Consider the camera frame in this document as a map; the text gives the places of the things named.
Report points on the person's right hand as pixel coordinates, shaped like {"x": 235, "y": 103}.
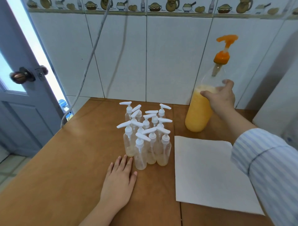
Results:
{"x": 222, "y": 99}

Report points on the person's left hand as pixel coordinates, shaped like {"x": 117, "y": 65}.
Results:
{"x": 117, "y": 184}

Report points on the person's right thumb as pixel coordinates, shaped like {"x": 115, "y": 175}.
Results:
{"x": 208, "y": 94}

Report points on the person's left thumb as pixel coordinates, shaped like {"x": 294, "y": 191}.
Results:
{"x": 134, "y": 175}

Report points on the person's left middle finger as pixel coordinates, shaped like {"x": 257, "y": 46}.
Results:
{"x": 124, "y": 161}

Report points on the person's left little finger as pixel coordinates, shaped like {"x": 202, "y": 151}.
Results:
{"x": 110, "y": 168}

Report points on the large orange liquid pump bottle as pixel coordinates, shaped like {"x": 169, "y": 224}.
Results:
{"x": 197, "y": 116}

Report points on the person's right forearm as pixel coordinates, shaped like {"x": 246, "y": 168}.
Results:
{"x": 263, "y": 160}

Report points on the person's left forearm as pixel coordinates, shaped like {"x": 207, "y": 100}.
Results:
{"x": 102, "y": 215}

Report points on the cluster of small pump bottles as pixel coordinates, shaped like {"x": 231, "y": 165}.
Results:
{"x": 163, "y": 151}

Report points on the white paper sheet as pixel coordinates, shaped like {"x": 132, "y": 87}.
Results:
{"x": 204, "y": 174}

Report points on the blue plastic object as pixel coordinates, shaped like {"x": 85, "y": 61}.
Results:
{"x": 62, "y": 104}

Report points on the grey-blue door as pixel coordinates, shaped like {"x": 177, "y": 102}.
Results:
{"x": 23, "y": 116}

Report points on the bronze door knob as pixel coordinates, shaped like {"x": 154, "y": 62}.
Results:
{"x": 19, "y": 76}

